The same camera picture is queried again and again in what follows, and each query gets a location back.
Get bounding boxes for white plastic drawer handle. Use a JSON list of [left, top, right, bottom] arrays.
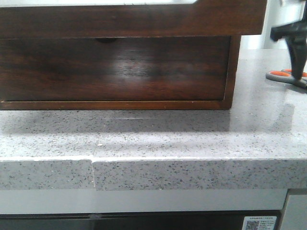
[[123, 0, 200, 6]]

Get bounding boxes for white QR code sticker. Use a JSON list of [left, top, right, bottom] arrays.
[[242, 216, 277, 230]]

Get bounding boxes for dark wooden drawer cabinet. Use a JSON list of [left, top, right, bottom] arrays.
[[0, 35, 241, 111]]

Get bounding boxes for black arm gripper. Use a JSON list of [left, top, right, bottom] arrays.
[[270, 21, 307, 80]]

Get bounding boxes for wooden drawer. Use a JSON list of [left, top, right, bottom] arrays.
[[0, 0, 267, 39], [0, 36, 231, 102]]

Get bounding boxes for grey orange scissors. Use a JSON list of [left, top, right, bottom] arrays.
[[265, 69, 307, 89]]

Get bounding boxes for dark appliance under counter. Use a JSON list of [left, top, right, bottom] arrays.
[[0, 210, 281, 230]]

